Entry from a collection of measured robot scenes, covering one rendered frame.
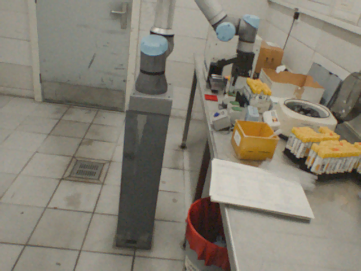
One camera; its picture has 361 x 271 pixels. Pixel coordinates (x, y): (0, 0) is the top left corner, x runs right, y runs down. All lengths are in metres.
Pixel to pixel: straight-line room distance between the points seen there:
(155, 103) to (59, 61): 2.11
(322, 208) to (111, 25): 2.57
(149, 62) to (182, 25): 1.82
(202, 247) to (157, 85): 0.74
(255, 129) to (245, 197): 0.39
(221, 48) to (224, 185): 1.06
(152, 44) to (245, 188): 0.71
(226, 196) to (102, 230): 1.20
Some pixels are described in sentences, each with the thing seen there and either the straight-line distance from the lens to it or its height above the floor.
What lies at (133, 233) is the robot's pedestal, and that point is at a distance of 1.87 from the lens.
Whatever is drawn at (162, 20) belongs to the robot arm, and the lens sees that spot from 1.49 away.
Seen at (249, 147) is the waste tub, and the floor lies 0.93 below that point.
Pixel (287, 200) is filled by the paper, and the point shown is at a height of 0.89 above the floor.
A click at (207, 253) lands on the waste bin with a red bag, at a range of 1.48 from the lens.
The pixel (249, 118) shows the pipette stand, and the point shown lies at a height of 0.96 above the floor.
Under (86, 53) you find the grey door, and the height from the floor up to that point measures 0.58.
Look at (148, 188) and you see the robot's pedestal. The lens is 1.65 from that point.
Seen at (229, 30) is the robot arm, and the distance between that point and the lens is 1.31.
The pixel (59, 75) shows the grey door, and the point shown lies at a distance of 3.45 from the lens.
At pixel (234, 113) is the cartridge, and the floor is 0.93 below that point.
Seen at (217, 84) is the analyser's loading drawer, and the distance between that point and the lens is 1.77.
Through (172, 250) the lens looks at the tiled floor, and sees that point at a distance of 1.97.
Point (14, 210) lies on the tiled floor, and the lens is 2.24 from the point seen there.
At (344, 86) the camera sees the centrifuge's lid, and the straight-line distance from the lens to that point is 1.64.
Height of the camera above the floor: 1.47
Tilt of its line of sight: 28 degrees down
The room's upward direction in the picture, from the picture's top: 9 degrees clockwise
